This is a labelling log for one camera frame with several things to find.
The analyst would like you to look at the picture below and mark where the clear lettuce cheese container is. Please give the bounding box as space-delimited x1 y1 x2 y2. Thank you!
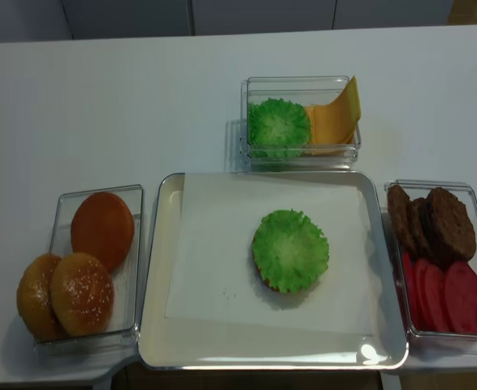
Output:
241 76 361 171

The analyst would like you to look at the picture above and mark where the white parchment paper sheet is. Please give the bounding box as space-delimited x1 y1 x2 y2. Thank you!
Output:
166 175 377 335

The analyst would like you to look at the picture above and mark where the sesame bun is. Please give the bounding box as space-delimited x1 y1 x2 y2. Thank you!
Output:
16 253 67 341
50 253 115 337

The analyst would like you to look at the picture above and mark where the clear plastic bun container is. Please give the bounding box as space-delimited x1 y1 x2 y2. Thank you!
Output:
34 184 144 356

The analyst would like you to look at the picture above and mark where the green lettuce leaf in container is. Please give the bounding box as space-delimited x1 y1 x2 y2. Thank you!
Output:
248 98 311 158

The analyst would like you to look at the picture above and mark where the left sesame bun top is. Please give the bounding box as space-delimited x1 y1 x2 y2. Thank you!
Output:
16 253 67 341

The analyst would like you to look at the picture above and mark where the right sesame bun top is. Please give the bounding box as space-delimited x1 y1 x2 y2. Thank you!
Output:
50 253 115 337

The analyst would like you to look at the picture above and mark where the flat yellow cheese slice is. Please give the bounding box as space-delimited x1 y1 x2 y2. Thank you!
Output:
304 104 355 157

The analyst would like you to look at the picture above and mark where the upright yellow cheese slice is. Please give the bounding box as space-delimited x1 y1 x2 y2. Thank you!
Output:
312 76 362 145

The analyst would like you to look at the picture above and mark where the back brown meat patty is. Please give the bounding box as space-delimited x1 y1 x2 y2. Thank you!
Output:
387 184 420 257

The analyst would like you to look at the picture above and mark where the brown meat patty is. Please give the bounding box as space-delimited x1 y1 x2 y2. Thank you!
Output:
387 184 420 257
407 197 437 264
419 187 476 271

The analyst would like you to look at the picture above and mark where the clear patty tomato container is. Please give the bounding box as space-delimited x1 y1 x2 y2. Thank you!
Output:
384 180 477 360

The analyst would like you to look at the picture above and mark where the middle brown meat patty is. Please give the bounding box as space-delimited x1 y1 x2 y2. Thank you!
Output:
407 197 437 264

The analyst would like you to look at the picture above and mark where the back red tomato slice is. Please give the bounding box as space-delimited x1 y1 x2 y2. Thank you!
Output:
401 252 420 329

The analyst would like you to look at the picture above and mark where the front red tomato slice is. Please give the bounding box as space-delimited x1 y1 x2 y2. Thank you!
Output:
443 262 477 335

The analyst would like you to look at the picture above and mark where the smooth brown bun bottom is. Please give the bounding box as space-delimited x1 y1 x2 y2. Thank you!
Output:
71 192 135 272

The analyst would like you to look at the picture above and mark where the white metal tray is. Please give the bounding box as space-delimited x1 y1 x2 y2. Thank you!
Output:
139 171 409 371

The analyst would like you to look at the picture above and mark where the front brown meat patty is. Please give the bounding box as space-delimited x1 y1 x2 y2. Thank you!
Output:
419 187 476 271

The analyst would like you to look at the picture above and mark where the red tomato slice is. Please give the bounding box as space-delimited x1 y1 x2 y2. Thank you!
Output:
401 252 420 329
443 262 477 335
413 258 434 331
423 265 449 332

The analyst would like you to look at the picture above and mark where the green lettuce leaf on tray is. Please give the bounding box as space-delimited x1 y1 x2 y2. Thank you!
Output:
251 210 329 290

